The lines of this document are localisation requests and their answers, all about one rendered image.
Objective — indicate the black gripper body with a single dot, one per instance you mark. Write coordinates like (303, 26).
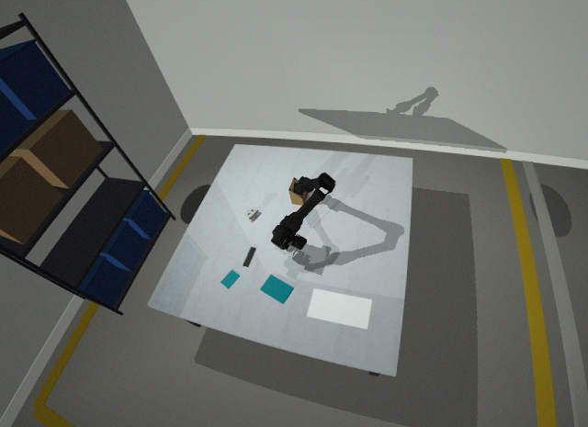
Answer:
(298, 241)

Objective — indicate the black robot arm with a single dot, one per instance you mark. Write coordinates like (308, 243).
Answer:
(291, 224)

